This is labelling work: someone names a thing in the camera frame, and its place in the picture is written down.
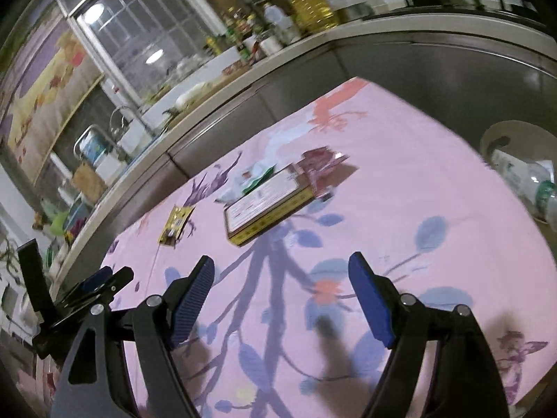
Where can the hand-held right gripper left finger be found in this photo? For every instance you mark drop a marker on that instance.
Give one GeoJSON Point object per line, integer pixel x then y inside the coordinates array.
{"type": "Point", "coordinates": [191, 307]}

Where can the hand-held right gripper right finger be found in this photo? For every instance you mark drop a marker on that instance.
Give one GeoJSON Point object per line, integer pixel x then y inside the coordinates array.
{"type": "Point", "coordinates": [370, 302]}

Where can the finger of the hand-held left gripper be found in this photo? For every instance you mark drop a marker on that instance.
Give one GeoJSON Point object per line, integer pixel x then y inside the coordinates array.
{"type": "Point", "coordinates": [95, 281]}
{"type": "Point", "coordinates": [35, 278]}

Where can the yellow snack packet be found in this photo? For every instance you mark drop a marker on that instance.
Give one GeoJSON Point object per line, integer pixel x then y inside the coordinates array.
{"type": "Point", "coordinates": [176, 224]}

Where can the box yellow edges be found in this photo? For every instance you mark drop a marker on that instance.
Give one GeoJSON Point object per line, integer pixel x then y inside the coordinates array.
{"type": "Point", "coordinates": [265, 204]}

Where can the dark red wrapper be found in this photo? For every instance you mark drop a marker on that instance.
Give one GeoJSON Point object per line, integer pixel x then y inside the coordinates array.
{"type": "Point", "coordinates": [324, 167]}

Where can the white teal plastic packet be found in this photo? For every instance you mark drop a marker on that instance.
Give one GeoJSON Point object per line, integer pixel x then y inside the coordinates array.
{"type": "Point", "coordinates": [256, 178]}

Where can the clear plastic bottle green cap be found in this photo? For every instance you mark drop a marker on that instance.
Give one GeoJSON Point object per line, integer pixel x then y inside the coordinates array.
{"type": "Point", "coordinates": [522, 183]}

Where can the beige trash bin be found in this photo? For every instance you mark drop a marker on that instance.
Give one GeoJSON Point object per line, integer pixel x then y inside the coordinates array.
{"type": "Point", "coordinates": [504, 133]}

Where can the green plastic scoop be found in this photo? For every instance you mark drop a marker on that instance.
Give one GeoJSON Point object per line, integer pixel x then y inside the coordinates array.
{"type": "Point", "coordinates": [61, 222]}

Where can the small wooden cutting board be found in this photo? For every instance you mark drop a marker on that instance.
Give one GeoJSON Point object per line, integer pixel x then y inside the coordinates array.
{"type": "Point", "coordinates": [89, 183]}

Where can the pink printed tablecloth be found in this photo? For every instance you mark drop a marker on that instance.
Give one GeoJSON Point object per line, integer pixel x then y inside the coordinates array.
{"type": "Point", "coordinates": [391, 183]}

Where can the blue white container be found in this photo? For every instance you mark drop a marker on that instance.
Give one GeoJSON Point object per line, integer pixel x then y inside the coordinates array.
{"type": "Point", "coordinates": [92, 148]}

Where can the steel faucet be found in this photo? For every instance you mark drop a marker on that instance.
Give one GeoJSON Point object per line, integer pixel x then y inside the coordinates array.
{"type": "Point", "coordinates": [139, 119]}
{"type": "Point", "coordinates": [113, 146]}

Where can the printed window blind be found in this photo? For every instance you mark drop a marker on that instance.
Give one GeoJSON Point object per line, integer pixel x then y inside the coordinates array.
{"type": "Point", "coordinates": [43, 91]}

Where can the white wrapped food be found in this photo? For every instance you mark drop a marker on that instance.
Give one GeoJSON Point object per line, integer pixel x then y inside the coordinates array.
{"type": "Point", "coordinates": [193, 93]}

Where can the large wooden cutting board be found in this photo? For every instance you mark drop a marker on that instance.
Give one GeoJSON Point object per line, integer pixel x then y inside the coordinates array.
{"type": "Point", "coordinates": [226, 80]}

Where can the red white bowl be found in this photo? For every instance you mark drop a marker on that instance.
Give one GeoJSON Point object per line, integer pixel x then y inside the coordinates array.
{"type": "Point", "coordinates": [233, 69]}

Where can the barred window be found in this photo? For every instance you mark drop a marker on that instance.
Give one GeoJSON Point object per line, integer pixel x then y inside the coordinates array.
{"type": "Point", "coordinates": [143, 21]}

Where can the white jar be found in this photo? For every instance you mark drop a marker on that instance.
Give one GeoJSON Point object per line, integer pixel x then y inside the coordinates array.
{"type": "Point", "coordinates": [270, 45]}

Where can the row of sauce bottles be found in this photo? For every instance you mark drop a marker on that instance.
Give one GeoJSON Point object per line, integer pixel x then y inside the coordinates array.
{"type": "Point", "coordinates": [237, 30]}

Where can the small steel pot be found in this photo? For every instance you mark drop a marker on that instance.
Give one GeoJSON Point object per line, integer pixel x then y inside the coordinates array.
{"type": "Point", "coordinates": [359, 11]}

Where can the large yellow oil bottle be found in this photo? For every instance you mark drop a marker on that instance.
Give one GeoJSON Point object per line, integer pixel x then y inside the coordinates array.
{"type": "Point", "coordinates": [313, 11]}

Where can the white plastic jug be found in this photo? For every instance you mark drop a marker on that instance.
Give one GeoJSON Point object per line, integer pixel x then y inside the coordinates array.
{"type": "Point", "coordinates": [274, 17]}

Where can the gas stove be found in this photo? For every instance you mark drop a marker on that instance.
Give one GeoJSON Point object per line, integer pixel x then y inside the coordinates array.
{"type": "Point", "coordinates": [457, 8]}

